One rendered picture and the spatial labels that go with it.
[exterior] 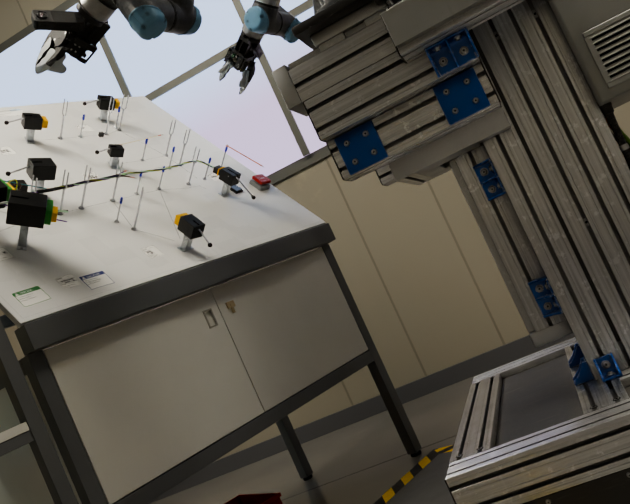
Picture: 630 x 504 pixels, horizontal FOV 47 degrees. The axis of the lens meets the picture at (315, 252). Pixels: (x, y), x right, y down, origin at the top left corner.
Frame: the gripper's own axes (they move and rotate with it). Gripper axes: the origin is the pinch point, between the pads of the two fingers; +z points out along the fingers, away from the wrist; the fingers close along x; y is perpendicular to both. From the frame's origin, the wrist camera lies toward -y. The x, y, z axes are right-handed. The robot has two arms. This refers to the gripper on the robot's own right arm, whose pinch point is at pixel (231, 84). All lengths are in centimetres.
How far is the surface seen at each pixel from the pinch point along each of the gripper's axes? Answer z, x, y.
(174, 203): 28.5, 12.5, 38.4
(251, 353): 40, 62, 62
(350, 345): 45, 85, 25
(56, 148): 36, -31, 41
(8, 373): 29, 26, 126
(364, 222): 61, 59, -87
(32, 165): 22, -18, 72
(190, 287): 26, 39, 71
